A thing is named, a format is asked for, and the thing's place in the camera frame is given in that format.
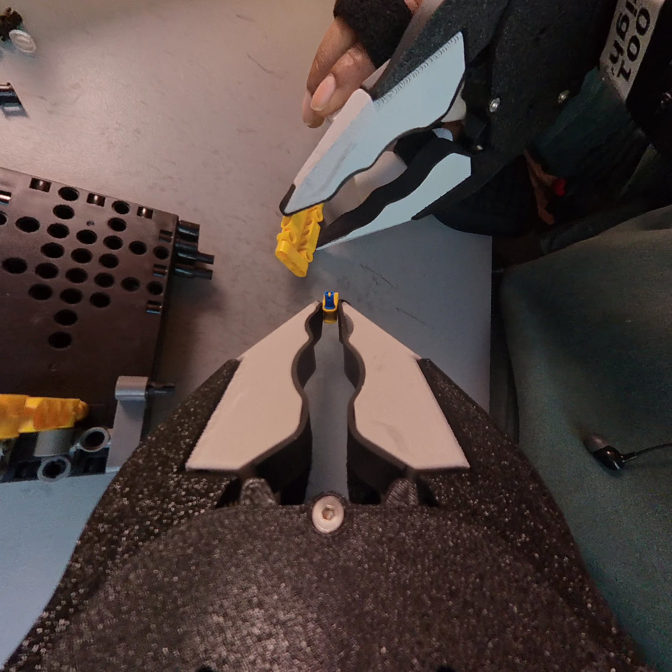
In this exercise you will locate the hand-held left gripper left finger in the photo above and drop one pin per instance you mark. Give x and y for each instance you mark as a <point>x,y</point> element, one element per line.
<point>247,410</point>

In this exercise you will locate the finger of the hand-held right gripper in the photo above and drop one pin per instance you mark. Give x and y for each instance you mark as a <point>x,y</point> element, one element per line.
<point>420,194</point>
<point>368,137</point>

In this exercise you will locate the person's right forearm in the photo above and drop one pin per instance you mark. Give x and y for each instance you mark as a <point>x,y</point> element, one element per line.
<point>588,131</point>

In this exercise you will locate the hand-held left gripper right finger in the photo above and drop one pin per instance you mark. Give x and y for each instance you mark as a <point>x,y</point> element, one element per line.
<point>404,410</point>

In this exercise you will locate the black lego model yellow beam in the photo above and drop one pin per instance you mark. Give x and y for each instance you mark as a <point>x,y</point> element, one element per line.
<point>63,294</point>

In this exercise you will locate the pile of loose lego pieces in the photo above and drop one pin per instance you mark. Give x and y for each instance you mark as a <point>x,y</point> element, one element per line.
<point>16,42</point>

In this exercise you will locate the person's right hand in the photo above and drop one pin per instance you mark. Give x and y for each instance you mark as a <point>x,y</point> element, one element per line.
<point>336,63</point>

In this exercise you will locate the small yellow lego beam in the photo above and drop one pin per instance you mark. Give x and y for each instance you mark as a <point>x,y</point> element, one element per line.
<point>331,313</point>

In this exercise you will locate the yellow lego panel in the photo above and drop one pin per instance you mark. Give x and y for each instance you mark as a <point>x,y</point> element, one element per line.
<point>299,239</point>

